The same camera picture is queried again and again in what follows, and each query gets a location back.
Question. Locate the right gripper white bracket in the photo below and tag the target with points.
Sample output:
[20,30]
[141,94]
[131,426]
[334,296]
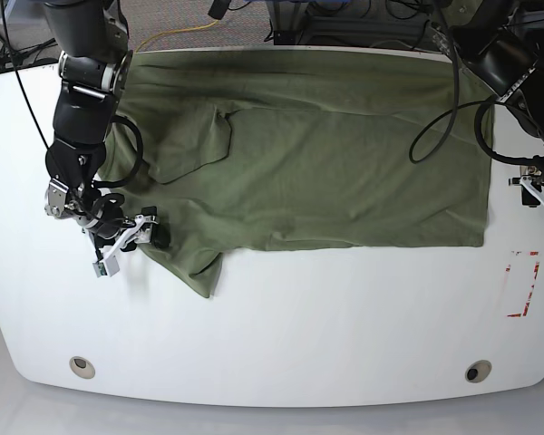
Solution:
[124,235]

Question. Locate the olive green T-shirt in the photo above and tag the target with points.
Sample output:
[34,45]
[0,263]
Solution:
[281,150]

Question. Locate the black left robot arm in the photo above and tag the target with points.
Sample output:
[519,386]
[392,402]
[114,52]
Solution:
[512,71]

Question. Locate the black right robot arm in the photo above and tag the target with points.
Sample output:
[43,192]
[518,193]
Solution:
[93,66]

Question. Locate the red tape rectangle marking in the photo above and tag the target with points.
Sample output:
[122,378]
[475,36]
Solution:
[519,283]

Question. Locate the left table grommet hole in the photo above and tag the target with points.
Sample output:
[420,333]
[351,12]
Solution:
[82,368]

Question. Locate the table grommet hole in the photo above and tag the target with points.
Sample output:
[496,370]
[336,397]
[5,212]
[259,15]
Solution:
[82,368]
[478,371]

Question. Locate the right table grommet hole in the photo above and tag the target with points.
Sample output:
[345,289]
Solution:
[478,371]

